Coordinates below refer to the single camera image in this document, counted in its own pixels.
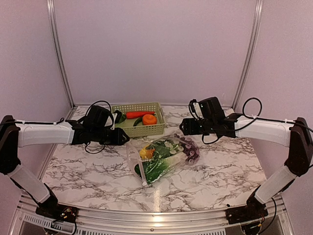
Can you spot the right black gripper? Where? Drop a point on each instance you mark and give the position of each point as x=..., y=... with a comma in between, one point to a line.
x=189, y=125

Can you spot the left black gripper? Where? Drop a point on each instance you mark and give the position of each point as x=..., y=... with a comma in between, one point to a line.
x=119, y=139

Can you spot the fake red carrot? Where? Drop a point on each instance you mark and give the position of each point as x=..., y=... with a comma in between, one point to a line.
x=138, y=114

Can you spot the fake orange tangerine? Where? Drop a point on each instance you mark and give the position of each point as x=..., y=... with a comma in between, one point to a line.
x=149, y=119

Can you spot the clear dotted zip bag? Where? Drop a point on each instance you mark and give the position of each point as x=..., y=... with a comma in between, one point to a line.
x=150, y=160

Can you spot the fake green cucumber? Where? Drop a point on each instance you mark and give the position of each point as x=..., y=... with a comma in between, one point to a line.
x=165, y=148

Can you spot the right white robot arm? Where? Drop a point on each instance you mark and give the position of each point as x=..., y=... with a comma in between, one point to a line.
x=292, y=136

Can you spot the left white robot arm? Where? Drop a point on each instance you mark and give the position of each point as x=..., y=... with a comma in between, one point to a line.
x=16, y=134

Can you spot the fake purple grapes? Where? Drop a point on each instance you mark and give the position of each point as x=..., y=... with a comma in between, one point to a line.
x=190, y=149

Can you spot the fake yellow lemon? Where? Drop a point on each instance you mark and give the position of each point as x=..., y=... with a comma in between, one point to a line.
x=147, y=152

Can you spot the fake green bell pepper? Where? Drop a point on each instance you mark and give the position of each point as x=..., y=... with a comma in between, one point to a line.
x=137, y=169

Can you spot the fake green leafy vegetable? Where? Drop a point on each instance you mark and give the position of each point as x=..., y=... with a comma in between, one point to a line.
x=155, y=169

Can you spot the green perforated plastic basket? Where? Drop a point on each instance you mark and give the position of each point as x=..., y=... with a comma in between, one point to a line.
x=141, y=130

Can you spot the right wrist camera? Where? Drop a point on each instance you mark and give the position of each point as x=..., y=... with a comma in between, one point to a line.
x=194, y=109

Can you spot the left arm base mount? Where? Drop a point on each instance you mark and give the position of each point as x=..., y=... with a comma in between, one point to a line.
x=59, y=213

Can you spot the front aluminium frame rail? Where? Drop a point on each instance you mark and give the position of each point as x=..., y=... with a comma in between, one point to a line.
x=105, y=222

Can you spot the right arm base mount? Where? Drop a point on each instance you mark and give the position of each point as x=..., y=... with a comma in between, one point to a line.
x=245, y=213

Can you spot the right aluminium frame post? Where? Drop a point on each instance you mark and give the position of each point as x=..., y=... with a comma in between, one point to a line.
x=249, y=53

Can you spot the aluminium frame post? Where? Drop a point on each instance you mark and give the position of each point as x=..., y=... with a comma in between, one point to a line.
x=58, y=51
x=249, y=53

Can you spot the left aluminium frame post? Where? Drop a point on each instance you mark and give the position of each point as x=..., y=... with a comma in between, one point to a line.
x=58, y=51

